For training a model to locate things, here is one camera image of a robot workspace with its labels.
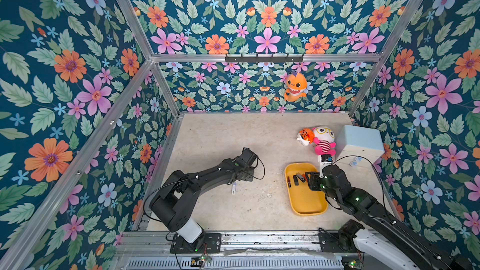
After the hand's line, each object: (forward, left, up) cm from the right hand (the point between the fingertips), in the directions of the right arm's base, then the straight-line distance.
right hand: (308, 173), depth 80 cm
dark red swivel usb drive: (+1, +7, -13) cm, 14 cm away
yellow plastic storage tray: (-8, 0, -13) cm, 15 cm away
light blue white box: (+14, -26, 0) cm, 30 cm away
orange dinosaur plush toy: (+43, +3, +14) cm, 46 cm away
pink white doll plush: (+23, -13, -6) cm, 27 cm away
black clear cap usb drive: (+2, +3, -13) cm, 13 cm away
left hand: (+4, +26, -9) cm, 27 cm away
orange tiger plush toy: (+26, -4, -7) cm, 27 cm away
